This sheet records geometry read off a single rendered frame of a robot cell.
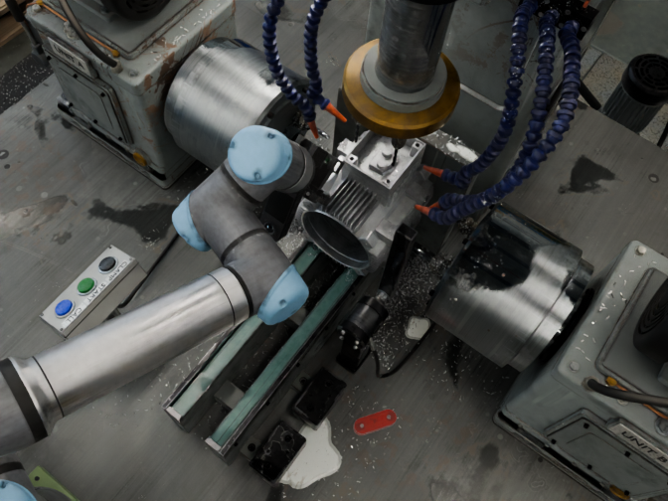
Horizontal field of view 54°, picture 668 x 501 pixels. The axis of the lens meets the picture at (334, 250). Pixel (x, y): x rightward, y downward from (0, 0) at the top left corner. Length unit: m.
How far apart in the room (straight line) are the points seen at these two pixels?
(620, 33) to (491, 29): 2.17
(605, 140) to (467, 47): 0.68
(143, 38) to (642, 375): 1.02
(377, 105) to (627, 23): 2.44
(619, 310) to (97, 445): 0.97
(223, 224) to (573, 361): 0.57
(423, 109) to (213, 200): 0.34
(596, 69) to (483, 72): 1.29
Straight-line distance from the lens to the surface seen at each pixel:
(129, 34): 1.33
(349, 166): 1.17
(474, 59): 1.21
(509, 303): 1.10
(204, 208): 0.89
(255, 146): 0.85
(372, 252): 1.18
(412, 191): 1.23
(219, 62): 1.27
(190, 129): 1.28
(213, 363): 1.25
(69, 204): 1.59
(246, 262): 0.84
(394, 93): 0.99
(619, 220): 1.68
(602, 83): 2.45
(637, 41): 3.30
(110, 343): 0.78
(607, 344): 1.10
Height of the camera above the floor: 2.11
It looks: 64 degrees down
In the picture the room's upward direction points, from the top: 8 degrees clockwise
